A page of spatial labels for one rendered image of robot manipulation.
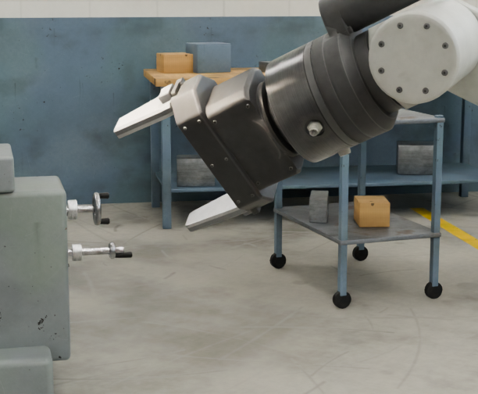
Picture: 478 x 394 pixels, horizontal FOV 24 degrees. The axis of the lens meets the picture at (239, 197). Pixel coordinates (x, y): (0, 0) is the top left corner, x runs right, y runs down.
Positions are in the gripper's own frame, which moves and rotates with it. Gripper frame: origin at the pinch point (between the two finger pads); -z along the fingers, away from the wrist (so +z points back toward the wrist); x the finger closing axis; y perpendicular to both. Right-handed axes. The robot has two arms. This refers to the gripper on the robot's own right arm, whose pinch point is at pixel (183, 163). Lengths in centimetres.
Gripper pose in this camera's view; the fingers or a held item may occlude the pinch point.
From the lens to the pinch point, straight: 95.0
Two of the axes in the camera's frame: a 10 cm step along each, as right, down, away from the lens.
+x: -5.4, -7.4, -4.1
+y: -1.7, 5.7, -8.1
